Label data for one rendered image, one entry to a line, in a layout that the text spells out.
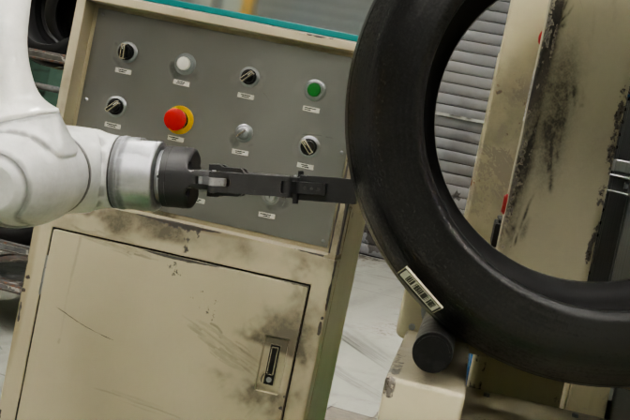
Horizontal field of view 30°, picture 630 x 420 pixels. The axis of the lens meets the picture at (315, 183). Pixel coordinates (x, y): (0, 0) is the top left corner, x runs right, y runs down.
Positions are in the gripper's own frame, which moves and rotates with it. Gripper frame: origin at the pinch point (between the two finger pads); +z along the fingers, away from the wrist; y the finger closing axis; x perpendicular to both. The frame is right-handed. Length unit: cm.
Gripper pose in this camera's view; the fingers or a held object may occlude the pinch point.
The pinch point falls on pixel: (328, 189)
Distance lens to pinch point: 141.2
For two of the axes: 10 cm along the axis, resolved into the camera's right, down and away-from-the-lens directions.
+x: -0.8, 10.0, 0.3
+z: 9.9, 0.8, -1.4
